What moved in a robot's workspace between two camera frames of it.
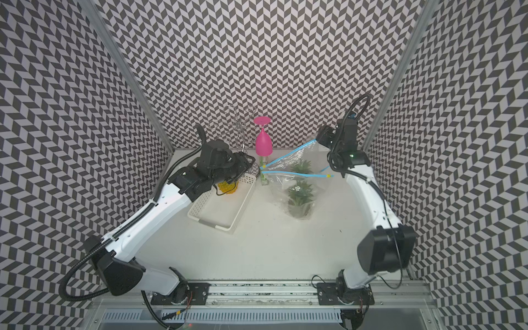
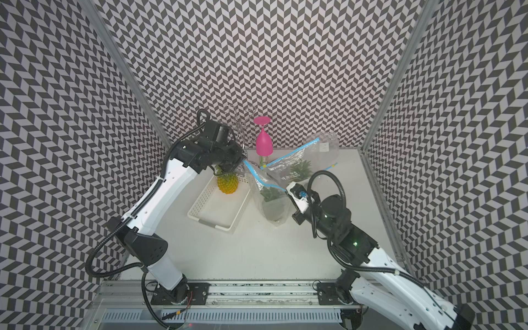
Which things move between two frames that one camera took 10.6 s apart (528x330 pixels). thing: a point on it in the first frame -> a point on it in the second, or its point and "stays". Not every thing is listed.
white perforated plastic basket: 223,211 stays
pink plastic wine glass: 263,143 stays
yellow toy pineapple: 228,188 stays
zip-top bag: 311,157 stays
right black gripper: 324,133 -> 298,216
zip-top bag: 297,194 -> 273,203
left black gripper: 243,163 -> 239,156
